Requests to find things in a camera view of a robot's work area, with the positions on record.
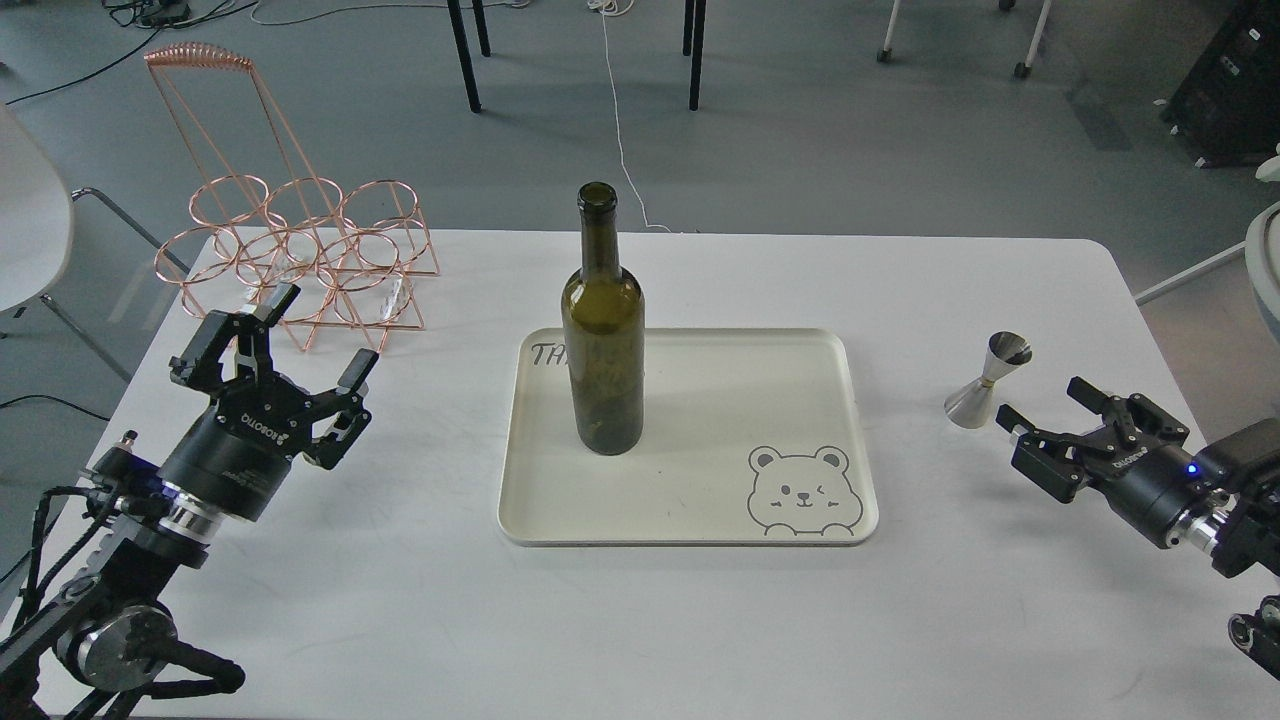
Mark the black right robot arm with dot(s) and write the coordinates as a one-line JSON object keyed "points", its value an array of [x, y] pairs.
{"points": [[1222, 500]]}

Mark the steel double jigger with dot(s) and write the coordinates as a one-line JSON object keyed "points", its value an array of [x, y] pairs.
{"points": [[973, 405]]}

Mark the black table leg left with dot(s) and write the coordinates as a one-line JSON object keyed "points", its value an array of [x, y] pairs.
{"points": [[463, 51]]}

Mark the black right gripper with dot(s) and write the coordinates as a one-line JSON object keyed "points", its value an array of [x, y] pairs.
{"points": [[1155, 486]]}

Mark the dark green wine bottle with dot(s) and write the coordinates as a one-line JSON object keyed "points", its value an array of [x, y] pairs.
{"points": [[603, 320]]}

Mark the black table leg right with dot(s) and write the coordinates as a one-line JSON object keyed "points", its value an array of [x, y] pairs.
{"points": [[693, 33]]}

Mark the copper wire bottle rack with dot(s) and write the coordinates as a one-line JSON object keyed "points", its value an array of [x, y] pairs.
{"points": [[357, 254]]}

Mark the black equipment case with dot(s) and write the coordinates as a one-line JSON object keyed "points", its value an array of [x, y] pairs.
{"points": [[1227, 108]]}

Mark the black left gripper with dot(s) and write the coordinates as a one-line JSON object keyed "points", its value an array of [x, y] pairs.
{"points": [[238, 452]]}

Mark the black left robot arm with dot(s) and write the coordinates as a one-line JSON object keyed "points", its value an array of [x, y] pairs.
{"points": [[107, 625]]}

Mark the black table leg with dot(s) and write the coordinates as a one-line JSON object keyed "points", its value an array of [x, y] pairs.
{"points": [[693, 33], [463, 51]]}

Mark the cream bear serving tray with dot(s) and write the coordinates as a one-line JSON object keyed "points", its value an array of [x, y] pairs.
{"points": [[751, 437]]}

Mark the white rolling chair base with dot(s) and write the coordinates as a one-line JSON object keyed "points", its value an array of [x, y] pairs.
{"points": [[954, 32]]}

